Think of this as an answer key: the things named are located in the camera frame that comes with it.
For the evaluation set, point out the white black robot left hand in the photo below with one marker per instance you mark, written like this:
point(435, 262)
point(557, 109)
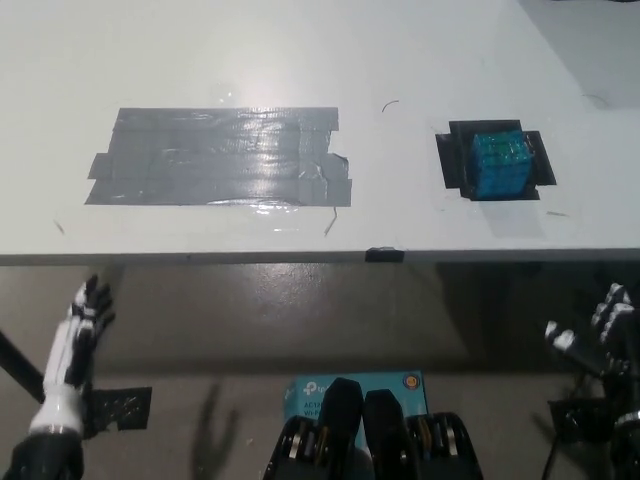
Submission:
point(67, 350)

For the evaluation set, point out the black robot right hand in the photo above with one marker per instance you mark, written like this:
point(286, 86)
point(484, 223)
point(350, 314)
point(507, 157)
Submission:
point(617, 360)

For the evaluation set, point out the blue Rubik's cube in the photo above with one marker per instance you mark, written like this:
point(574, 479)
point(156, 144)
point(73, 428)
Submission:
point(500, 167)

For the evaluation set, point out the black tape marked spot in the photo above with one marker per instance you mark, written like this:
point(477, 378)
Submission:
point(452, 160)

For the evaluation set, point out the black diagonal table brace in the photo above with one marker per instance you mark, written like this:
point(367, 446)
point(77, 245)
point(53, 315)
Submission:
point(20, 362)

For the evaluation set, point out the black floor tape patch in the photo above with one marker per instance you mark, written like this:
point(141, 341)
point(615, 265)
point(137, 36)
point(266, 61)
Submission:
point(125, 407)
point(575, 417)

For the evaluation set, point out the teal router box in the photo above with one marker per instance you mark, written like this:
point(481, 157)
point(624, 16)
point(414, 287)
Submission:
point(400, 395)

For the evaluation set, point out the grey duct tape patch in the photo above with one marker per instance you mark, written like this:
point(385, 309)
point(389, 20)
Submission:
point(215, 155)

